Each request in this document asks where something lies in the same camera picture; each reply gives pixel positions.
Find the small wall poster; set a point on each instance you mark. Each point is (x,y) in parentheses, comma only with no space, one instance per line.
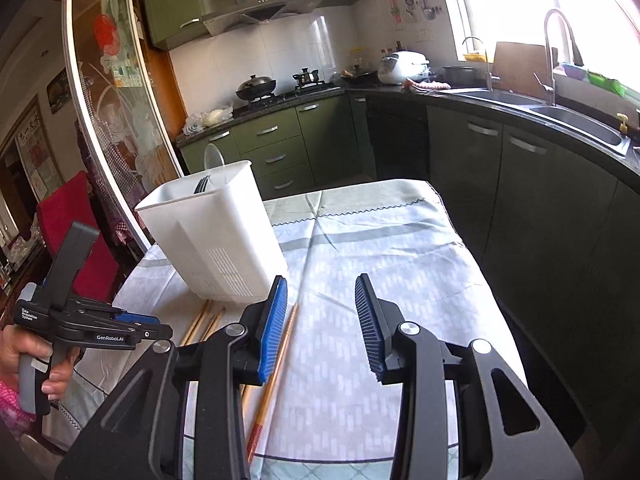
(395,5)

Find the framed wall calligraphy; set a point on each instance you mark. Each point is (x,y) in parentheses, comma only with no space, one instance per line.
(35,155)

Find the yellow sponge tray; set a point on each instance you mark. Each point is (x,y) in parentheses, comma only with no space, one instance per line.
(475,56)

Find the green upper cabinets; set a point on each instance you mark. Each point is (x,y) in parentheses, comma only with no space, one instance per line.
(170,5)

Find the yellow soap pump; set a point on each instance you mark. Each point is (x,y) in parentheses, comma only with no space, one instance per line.
(622,122)

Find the person's left hand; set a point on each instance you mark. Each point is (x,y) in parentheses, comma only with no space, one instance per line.
(12,350)

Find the wooden cutting board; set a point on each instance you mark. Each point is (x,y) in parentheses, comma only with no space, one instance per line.
(520,67)

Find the steel range hood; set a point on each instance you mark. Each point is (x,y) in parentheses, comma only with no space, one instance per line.
(260,0)

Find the white plastic utensil caddy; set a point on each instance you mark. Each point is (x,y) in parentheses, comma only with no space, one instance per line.
(220,240)

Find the wooden chopstick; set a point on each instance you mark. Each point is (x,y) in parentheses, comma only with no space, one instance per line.
(280,357)
(215,321)
(192,325)
(200,329)
(245,397)

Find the steel double sink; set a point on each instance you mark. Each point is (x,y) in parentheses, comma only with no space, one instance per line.
(575,120)

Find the purple bowl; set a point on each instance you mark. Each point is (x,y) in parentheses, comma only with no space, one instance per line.
(575,70)

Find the small steel faucet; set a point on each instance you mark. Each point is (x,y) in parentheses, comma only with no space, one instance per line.
(487,67)

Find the kitchen window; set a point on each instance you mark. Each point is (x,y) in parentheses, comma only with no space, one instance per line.
(500,0)

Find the black frying pan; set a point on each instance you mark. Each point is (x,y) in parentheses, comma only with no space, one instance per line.
(357,76)

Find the green plastic basket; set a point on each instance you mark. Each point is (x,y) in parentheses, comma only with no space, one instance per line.
(605,84)

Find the tall steel faucet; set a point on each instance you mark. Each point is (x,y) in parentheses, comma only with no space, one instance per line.
(552,50)

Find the red chair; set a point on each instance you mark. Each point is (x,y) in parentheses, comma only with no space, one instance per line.
(65,215)

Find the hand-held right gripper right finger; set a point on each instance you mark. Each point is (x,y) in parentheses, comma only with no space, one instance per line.
(367,330)

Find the pink cloth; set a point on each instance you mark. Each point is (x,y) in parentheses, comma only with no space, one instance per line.
(425,85)

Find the white rice cooker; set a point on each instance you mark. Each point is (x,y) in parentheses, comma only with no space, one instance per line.
(402,66)

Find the person's left forearm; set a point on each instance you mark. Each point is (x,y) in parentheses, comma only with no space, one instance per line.
(10,410)

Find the wall socket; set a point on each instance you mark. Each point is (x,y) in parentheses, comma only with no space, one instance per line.
(424,36)

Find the gas stove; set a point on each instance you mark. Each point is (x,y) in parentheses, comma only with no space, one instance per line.
(290,96)

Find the hanging kitchen utensils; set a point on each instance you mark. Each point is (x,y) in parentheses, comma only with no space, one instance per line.
(422,0)

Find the yellow capped bottle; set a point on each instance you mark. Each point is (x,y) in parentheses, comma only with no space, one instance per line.
(356,56)

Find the etched glass sliding door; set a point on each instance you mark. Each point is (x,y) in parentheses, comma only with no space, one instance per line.
(125,110)

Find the dark framed wall picture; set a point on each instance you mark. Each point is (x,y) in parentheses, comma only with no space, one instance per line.
(59,90)

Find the pale printed tablecloth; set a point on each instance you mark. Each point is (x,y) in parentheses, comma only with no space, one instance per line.
(350,240)

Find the black cooking pot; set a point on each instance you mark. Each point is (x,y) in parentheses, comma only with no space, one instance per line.
(457,74)

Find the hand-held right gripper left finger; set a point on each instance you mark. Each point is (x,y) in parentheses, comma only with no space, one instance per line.
(272,330)

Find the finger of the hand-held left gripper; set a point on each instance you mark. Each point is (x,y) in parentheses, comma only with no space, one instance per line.
(132,318)
(115,338)

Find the green drawer base cabinet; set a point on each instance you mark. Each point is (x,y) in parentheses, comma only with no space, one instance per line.
(270,155)

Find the white spoon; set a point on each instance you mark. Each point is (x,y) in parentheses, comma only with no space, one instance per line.
(213,156)

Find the plastic bag with food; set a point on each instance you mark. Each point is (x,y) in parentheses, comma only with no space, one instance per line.
(210,119)

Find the black wok with lid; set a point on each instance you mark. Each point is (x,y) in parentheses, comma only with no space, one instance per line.
(256,86)

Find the dark sink base cabinet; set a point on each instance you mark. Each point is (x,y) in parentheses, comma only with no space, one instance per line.
(525,200)

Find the dark metal fork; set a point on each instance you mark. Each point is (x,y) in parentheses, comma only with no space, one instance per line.
(202,185)

